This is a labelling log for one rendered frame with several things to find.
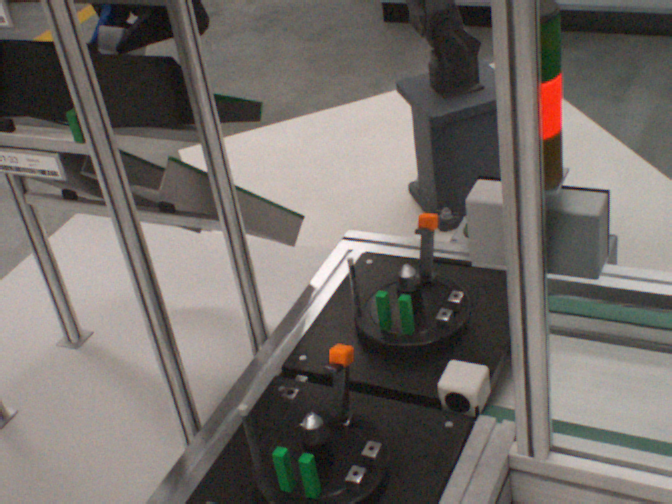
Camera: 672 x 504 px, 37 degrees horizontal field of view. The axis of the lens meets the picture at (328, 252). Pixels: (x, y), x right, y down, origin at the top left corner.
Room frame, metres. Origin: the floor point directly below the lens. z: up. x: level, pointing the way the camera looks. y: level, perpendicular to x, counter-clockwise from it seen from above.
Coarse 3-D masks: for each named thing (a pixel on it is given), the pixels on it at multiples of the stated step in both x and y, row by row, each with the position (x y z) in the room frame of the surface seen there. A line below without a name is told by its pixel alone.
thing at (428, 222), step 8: (424, 216) 1.00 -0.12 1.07; (432, 216) 1.00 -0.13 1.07; (424, 224) 1.00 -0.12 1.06; (432, 224) 1.00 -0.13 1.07; (416, 232) 0.99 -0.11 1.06; (424, 232) 0.98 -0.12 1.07; (432, 232) 1.00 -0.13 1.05; (424, 240) 1.00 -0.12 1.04; (432, 240) 1.00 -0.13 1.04; (424, 248) 0.99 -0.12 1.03; (432, 248) 0.99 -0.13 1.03; (424, 256) 0.99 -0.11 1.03; (432, 256) 0.99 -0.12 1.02; (424, 264) 0.99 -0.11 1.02; (432, 264) 0.99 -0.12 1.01; (424, 272) 0.98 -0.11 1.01; (432, 272) 0.98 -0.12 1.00
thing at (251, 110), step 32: (0, 64) 1.01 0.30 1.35; (32, 64) 0.98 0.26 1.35; (96, 64) 0.94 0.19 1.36; (128, 64) 0.97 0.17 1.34; (160, 64) 1.00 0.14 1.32; (0, 96) 1.00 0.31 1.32; (32, 96) 0.97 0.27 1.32; (64, 96) 0.94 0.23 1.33; (128, 96) 0.96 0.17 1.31; (160, 96) 0.99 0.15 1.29; (224, 96) 1.15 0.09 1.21
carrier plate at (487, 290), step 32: (384, 256) 1.08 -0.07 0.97; (480, 288) 0.98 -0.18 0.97; (320, 320) 0.97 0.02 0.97; (352, 320) 0.96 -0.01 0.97; (480, 320) 0.92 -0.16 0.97; (320, 352) 0.91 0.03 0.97; (448, 352) 0.87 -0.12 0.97; (480, 352) 0.86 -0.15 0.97; (320, 384) 0.87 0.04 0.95; (352, 384) 0.85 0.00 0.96; (384, 384) 0.84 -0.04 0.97; (416, 384) 0.83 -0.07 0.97
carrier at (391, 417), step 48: (288, 384) 0.87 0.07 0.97; (240, 432) 0.80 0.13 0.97; (288, 432) 0.77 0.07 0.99; (336, 432) 0.75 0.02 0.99; (384, 432) 0.76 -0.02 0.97; (432, 432) 0.75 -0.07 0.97; (240, 480) 0.73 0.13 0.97; (288, 480) 0.68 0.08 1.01; (336, 480) 0.69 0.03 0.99; (384, 480) 0.69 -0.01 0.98; (432, 480) 0.69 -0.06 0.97
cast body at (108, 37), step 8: (120, 24) 1.21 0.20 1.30; (128, 24) 1.21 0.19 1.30; (104, 32) 1.21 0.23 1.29; (112, 32) 1.20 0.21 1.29; (120, 32) 1.19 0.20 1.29; (104, 40) 1.20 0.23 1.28; (112, 40) 1.19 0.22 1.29; (120, 40) 1.19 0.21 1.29; (96, 48) 1.21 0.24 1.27; (104, 48) 1.20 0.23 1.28; (112, 48) 1.19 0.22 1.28; (144, 48) 1.21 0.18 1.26
